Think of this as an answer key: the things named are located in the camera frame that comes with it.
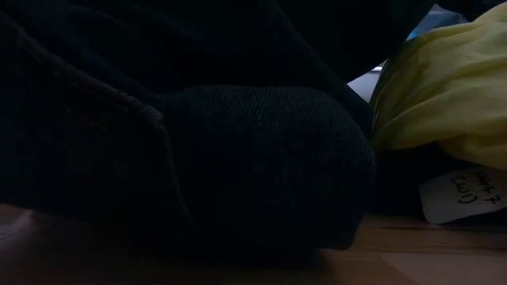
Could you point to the yellow-green shirt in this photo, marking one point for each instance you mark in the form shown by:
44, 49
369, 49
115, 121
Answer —
447, 87

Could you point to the white handwritten paper tag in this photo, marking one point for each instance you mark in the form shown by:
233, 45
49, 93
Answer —
455, 202

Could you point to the dark denim jeans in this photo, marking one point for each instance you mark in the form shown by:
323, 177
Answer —
59, 138

